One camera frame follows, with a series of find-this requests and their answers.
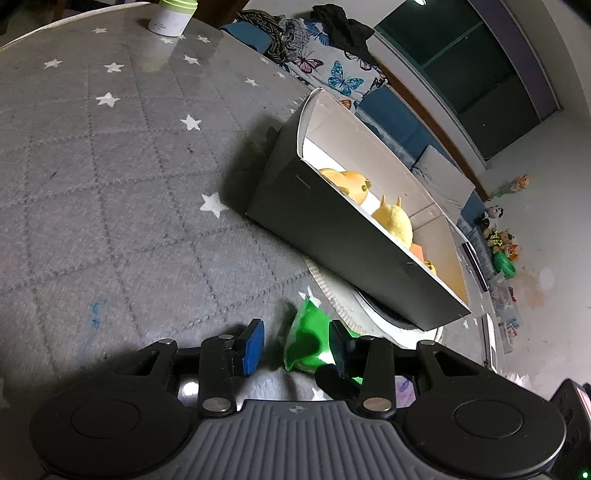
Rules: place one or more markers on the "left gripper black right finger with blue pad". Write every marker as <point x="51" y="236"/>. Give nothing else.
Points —
<point x="352" y="354"/>

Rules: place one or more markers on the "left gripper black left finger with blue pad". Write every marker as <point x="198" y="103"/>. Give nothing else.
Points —
<point x="241" y="350"/>

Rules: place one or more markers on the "green plastic packet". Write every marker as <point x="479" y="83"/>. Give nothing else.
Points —
<point x="307" y="345"/>

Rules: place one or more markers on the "orange plastic packet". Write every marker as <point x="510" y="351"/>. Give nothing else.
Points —
<point x="418" y="252"/>

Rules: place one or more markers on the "yellow plush chick toy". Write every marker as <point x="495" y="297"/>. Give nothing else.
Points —
<point x="395" y="220"/>

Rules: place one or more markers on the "large yellow rubber duck toy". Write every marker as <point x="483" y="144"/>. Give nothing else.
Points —
<point x="350" y="183"/>

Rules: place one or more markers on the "small yellow duck toy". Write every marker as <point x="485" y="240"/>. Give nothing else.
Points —
<point x="430" y="266"/>

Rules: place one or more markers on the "white round plate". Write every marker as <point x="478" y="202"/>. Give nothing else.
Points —
<point x="357" y="313"/>

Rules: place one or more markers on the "black remote control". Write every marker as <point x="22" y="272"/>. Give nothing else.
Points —
<point x="473" y="261"/>

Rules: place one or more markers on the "clear plastic storage box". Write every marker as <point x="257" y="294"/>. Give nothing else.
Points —
<point x="507" y="316"/>

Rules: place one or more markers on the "green plastic bowl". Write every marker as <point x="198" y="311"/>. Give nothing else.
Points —
<point x="504" y="265"/>

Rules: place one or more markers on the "grey cardboard box white inside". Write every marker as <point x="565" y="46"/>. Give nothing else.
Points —
<point x="300" y="206"/>

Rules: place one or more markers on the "orange tiger plush toy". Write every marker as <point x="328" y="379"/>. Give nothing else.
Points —
<point x="504" y="242"/>

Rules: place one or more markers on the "panda plush toy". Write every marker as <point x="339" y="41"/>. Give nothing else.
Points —
<point x="489" y="218"/>

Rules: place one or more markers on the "blue sofa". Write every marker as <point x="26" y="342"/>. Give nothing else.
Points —
<point x="383" y="111"/>

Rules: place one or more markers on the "grey cushion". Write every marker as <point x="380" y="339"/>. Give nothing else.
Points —
<point x="447" y="185"/>

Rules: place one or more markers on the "grey star pattern table mat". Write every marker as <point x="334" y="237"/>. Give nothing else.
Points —
<point x="128" y="161"/>

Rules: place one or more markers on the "butterfly print pillow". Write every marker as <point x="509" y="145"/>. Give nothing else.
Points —
<point x="314" y="62"/>

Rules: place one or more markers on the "black clothing pile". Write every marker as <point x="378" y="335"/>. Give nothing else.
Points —
<point x="344" y="33"/>

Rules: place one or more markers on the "dark window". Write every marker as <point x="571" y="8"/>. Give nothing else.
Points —
<point x="478" y="60"/>

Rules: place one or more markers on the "white jar green lid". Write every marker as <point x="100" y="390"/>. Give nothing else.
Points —
<point x="171" y="17"/>

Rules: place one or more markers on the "wall hanging doll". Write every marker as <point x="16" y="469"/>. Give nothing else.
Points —
<point x="511" y="187"/>

